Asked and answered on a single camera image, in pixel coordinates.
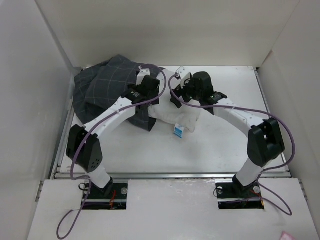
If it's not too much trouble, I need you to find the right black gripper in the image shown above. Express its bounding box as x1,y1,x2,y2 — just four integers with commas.
169,75,203,109

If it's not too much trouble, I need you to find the white pillow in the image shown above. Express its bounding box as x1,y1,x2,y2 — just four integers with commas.
148,85,201,133

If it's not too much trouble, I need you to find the dark grey checked pillowcase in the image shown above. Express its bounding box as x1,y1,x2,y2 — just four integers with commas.
72,55,166,133

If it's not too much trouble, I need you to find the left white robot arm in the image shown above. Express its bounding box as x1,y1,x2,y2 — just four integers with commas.
66,75,160,199

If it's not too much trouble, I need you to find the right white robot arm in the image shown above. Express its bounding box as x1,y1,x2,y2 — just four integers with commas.
170,67,285,197

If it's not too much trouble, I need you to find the blue white pillow label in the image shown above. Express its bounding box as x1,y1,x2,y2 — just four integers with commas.
173,124,185,139

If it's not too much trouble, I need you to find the pink object in corner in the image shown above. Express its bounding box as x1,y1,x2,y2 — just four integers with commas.
280,231,296,240

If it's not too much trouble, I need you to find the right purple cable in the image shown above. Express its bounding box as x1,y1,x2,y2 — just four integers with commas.
168,74,297,216

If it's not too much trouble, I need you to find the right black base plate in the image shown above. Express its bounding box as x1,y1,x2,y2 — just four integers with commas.
214,182,265,210

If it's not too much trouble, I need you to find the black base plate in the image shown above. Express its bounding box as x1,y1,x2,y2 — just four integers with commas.
82,182,128,210
214,182,265,210

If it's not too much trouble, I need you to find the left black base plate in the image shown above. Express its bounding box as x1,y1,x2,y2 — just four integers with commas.
82,182,128,210

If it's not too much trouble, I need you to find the aluminium rail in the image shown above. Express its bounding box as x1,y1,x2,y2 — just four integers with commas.
53,171,292,180

